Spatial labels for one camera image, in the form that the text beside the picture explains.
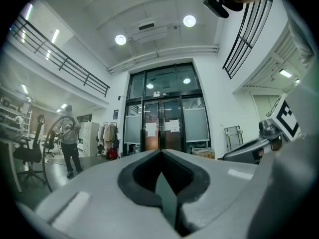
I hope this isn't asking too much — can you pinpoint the person's right forearm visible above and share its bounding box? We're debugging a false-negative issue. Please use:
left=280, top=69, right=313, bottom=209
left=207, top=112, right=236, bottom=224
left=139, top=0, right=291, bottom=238
left=284, top=0, right=319, bottom=136

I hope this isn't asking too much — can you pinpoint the clothes rack with coats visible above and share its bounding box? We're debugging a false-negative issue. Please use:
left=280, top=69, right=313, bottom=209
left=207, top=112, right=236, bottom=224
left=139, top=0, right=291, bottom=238
left=96, top=121, right=121, bottom=159

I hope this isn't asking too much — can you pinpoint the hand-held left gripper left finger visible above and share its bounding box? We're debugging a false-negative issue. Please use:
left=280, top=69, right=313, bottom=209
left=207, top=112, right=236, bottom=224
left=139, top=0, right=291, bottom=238
left=35, top=149, right=181, bottom=239

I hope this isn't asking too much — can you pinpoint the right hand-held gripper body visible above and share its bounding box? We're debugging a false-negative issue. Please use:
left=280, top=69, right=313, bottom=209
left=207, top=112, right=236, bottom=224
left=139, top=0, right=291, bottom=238
left=258, top=93, right=300, bottom=152

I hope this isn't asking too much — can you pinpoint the red bag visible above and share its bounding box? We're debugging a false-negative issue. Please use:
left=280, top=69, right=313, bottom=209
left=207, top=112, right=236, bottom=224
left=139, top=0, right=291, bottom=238
left=106, top=147, right=120, bottom=160

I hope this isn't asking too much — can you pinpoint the black framed glass door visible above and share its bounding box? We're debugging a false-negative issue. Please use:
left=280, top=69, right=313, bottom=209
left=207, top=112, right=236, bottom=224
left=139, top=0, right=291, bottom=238
left=124, top=62, right=212, bottom=154

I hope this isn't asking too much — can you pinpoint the white storage shelf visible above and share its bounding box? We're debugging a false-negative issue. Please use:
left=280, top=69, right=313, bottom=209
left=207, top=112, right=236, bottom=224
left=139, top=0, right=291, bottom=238
left=0, top=95, right=33, bottom=144

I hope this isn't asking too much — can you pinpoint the black balcony railing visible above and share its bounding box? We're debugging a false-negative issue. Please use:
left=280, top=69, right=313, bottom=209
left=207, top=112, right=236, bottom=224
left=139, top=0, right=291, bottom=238
left=9, top=14, right=111, bottom=98
left=222, top=0, right=275, bottom=80

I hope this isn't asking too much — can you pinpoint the white paper sheet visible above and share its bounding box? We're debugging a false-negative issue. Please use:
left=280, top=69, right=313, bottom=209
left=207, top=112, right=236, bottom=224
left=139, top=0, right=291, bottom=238
left=163, top=119, right=180, bottom=132
left=145, top=122, right=158, bottom=137

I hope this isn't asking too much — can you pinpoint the white cabinet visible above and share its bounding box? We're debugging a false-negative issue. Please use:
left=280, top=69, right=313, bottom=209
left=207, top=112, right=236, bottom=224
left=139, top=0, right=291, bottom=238
left=77, top=121, right=100, bottom=157

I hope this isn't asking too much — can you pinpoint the folded platform trolley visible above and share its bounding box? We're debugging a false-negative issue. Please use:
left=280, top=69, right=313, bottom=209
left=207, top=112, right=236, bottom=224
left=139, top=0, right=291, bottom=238
left=224, top=125, right=244, bottom=152

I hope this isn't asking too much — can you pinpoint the black office chair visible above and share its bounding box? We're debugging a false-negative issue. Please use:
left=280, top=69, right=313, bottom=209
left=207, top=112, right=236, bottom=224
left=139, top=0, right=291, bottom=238
left=12, top=114, right=47, bottom=185
left=41, top=130, right=57, bottom=158

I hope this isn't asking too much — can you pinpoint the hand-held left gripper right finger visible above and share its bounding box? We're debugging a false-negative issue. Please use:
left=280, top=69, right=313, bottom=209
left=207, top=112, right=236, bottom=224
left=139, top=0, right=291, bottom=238
left=162, top=149, right=258, bottom=239

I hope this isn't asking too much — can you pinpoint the ceiling air conditioner unit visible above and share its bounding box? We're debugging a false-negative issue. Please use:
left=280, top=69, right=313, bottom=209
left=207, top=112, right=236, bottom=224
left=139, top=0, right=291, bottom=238
left=131, top=20, right=168, bottom=44

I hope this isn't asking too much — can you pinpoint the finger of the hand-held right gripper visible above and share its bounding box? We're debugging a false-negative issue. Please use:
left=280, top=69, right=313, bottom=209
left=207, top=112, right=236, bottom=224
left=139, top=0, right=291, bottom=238
left=223, top=137, right=272, bottom=164

